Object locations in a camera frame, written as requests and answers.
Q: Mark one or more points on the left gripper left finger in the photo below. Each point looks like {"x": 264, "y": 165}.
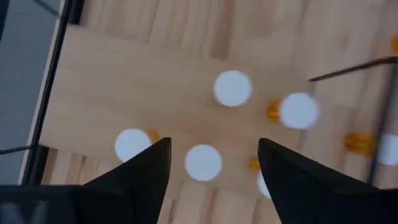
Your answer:
{"x": 130, "y": 193}

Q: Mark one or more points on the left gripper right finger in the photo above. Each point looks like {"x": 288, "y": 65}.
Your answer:
{"x": 311, "y": 193}

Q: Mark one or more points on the orange medicine bottle white cap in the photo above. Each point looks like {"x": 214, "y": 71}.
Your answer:
{"x": 130, "y": 143}
{"x": 203, "y": 162}
{"x": 298, "y": 110}
{"x": 232, "y": 88}
{"x": 261, "y": 183}
{"x": 360, "y": 143}

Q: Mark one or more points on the wooden shelf black metal frames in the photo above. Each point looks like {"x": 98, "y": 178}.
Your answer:
{"x": 124, "y": 93}

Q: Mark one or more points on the black aluminium table frame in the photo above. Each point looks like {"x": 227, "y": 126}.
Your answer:
{"x": 76, "y": 12}

